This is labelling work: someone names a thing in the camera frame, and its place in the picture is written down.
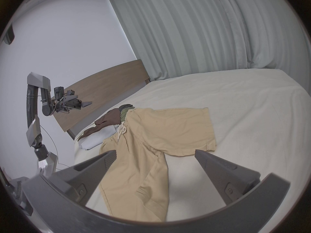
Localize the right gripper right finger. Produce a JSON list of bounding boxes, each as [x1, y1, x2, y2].
[[194, 149, 261, 206]]

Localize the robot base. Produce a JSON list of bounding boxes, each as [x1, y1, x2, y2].
[[6, 175, 34, 216]]

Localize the bed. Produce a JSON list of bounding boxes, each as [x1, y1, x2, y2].
[[52, 59, 311, 224]]

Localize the white garment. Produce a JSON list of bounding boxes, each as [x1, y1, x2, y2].
[[78, 125, 119, 151]]

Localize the brown garment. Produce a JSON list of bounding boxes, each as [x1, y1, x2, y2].
[[77, 108, 121, 141]]

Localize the black cable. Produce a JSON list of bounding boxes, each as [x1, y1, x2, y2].
[[39, 125, 73, 168]]

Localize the green garment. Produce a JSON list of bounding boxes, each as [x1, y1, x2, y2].
[[120, 106, 135, 122]]

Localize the pale green curtain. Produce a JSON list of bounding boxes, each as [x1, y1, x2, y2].
[[104, 0, 311, 81]]

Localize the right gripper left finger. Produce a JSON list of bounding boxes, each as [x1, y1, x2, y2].
[[50, 150, 117, 207]]

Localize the beige shorts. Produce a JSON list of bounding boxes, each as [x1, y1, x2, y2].
[[98, 107, 217, 222]]

